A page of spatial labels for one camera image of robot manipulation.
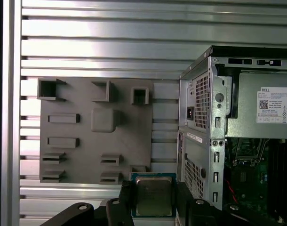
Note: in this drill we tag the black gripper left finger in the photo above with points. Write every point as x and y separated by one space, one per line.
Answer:
124 207

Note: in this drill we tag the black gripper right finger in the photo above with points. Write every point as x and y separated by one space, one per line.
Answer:
183 207

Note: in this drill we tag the silver CPU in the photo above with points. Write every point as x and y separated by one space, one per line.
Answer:
153 195

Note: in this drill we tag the CPU socket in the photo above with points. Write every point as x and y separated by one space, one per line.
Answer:
248 179

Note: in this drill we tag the green motherboard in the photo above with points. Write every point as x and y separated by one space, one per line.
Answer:
251 195

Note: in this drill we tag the grey parts rack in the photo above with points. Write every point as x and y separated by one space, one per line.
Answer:
87 146

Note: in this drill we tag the metal socket cover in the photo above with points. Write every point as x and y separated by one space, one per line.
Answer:
249 162

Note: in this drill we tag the black PC case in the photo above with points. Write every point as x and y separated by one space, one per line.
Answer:
216 122

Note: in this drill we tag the grey power supply unit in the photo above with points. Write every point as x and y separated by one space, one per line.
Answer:
247 110

